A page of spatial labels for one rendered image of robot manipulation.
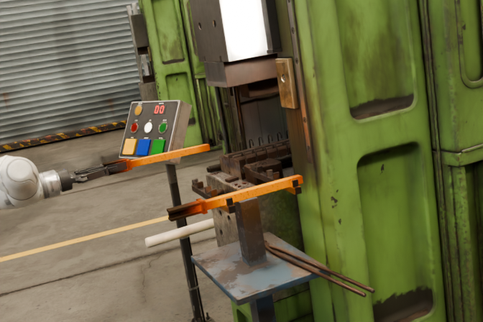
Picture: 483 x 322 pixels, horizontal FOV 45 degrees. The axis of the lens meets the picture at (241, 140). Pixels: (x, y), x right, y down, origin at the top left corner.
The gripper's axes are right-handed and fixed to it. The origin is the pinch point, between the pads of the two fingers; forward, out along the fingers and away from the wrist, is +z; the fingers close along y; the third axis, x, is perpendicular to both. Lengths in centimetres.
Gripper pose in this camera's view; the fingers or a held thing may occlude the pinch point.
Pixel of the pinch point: (116, 167)
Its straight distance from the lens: 212.9
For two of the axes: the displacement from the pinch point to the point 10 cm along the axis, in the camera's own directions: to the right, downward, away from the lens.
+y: 4.2, 1.2, -9.0
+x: -1.7, -9.6, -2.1
